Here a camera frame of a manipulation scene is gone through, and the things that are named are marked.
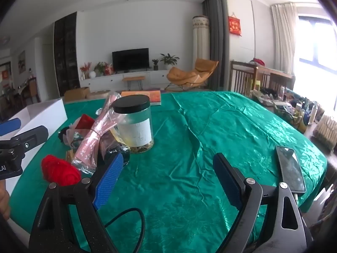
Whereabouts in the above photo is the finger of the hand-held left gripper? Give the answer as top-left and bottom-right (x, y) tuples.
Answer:
(0, 118), (21, 137)
(11, 125), (49, 154)

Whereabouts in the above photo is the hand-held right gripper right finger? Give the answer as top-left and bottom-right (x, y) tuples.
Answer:
(213, 152), (314, 253)

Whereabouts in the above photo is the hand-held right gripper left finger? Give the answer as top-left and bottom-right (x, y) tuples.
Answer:
(28, 151), (124, 253)

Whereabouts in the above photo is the white storage box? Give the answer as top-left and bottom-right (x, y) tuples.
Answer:
(0, 98), (68, 198)

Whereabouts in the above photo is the black fluffy hair tie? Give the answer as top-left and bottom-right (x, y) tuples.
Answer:
(58, 126), (73, 146)

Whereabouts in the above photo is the red yarn ball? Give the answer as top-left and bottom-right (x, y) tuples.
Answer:
(41, 155), (82, 186)

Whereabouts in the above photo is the red foil packet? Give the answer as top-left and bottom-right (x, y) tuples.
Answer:
(76, 114), (96, 131)

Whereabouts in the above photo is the person's left hand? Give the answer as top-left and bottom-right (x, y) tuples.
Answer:
(0, 183), (11, 220)

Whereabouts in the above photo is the small yellow pack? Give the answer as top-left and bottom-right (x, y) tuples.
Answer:
(65, 149), (78, 164)

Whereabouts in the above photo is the cotton swab plastic packet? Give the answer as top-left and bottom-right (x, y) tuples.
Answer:
(71, 91), (126, 176)

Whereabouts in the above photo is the green satin tablecloth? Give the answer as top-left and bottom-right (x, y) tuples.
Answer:
(9, 91), (328, 253)

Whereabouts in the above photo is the clear jar with black lid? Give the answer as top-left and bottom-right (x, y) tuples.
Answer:
(113, 94), (155, 154)

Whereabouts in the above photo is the black smartphone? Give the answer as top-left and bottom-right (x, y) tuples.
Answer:
(275, 145), (306, 193)

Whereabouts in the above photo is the flat cardboard box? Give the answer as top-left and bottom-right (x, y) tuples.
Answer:
(87, 90), (111, 100)

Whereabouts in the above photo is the dark display cabinet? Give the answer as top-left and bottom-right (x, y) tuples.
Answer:
(54, 12), (81, 97)

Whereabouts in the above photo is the red flower arrangement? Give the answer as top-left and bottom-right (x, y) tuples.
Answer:
(80, 62), (91, 80)

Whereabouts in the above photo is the orange book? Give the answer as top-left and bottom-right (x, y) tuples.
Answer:
(120, 90), (162, 106)

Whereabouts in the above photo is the pile of bottles and toiletries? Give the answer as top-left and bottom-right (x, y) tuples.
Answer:
(250, 86), (327, 133)

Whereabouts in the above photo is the green plant with red decorations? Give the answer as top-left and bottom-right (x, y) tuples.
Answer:
(94, 62), (114, 76)

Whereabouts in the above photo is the wooden chair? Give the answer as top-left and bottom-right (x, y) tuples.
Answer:
(230, 61), (295, 96)

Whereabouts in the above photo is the wooden stool with metal legs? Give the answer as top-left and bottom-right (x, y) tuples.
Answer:
(122, 76), (146, 91)

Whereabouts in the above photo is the beige ribbed basket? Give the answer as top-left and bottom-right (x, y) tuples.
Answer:
(313, 114), (337, 151)

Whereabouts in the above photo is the orange lounge chair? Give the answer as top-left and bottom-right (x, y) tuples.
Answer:
(166, 58), (219, 90)

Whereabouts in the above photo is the white television cabinet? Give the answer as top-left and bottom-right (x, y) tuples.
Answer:
(80, 70), (175, 90)

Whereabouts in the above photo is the flat screen television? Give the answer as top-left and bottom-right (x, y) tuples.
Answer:
(112, 48), (149, 71)

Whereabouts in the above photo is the large green potted plant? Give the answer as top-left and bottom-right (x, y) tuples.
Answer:
(160, 53), (180, 70)

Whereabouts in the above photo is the covered standing air conditioner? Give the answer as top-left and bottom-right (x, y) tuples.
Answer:
(192, 15), (211, 69)

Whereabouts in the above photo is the grey curtain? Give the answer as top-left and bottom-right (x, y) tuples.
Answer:
(202, 0), (228, 91)

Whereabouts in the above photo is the beige curtain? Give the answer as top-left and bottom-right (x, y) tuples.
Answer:
(271, 3), (300, 75)

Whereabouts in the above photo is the black cable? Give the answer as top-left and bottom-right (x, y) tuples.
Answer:
(103, 208), (147, 253)

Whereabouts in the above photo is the red wall hanging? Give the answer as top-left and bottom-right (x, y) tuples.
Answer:
(228, 13), (242, 36)

